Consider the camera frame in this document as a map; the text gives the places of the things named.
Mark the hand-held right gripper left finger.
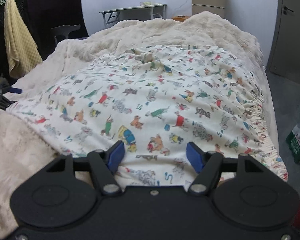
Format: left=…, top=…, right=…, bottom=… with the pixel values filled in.
left=45, top=140, right=126, bottom=196

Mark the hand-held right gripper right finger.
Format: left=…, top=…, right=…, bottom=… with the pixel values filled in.
left=186, top=142, right=266, bottom=196

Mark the cream dog print garment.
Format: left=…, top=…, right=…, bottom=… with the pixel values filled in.
left=6, top=44, right=289, bottom=187

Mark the yellow checked towel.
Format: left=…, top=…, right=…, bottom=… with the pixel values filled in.
left=3, top=0, right=44, bottom=79

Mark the grey chair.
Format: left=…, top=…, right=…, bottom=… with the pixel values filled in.
left=49, top=24, right=81, bottom=46

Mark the green water bottle pack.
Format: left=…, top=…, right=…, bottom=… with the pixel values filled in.
left=286, top=121, right=300, bottom=165

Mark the fluffy cream blanket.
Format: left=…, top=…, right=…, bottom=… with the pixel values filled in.
left=0, top=11, right=282, bottom=239

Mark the grey folding table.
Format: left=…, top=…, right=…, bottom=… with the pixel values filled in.
left=99, top=4, right=168, bottom=29

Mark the grey door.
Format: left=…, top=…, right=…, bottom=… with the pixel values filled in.
left=266, top=0, right=300, bottom=91

